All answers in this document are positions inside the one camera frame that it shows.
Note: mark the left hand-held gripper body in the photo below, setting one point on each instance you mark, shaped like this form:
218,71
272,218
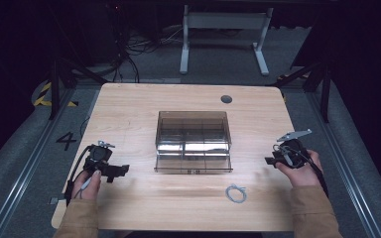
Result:
96,158

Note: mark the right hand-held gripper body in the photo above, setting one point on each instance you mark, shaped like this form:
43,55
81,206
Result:
292,152

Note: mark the clear smoky plastic drawer box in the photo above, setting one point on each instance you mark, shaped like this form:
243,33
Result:
193,142

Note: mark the person's left hand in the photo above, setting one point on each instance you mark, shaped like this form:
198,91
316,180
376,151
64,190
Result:
89,185

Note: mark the person's right hand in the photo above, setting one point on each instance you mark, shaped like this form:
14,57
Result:
302,175

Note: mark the black metal stand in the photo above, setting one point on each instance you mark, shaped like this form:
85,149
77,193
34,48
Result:
54,92
325,92

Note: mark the yellow black hazard tape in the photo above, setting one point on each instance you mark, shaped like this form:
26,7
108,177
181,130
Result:
43,95

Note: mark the grey metal floor rail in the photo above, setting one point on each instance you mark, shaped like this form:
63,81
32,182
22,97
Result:
344,165
23,185

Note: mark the white metal desk frame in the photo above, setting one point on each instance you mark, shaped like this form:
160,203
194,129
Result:
225,20

